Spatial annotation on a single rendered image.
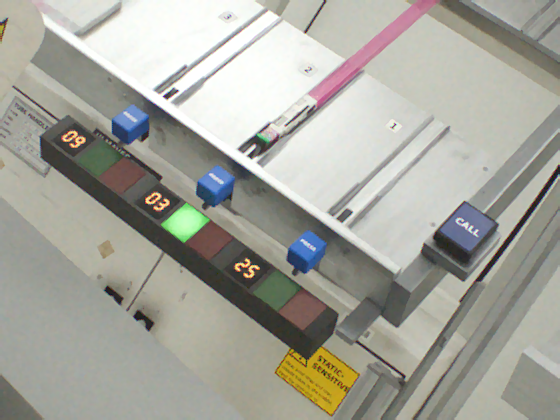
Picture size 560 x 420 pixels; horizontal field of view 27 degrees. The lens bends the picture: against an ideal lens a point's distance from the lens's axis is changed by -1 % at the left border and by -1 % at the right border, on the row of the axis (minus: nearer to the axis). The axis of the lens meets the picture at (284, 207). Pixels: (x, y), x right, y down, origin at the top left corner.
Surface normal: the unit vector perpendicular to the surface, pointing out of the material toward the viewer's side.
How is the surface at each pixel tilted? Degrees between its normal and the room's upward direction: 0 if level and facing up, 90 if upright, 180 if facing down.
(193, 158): 137
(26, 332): 0
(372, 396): 90
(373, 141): 48
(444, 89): 90
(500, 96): 90
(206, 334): 90
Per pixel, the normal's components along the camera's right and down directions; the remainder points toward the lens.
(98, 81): -0.62, 0.57
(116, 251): -0.33, -0.06
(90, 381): 0.54, -0.83
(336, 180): 0.12, -0.61
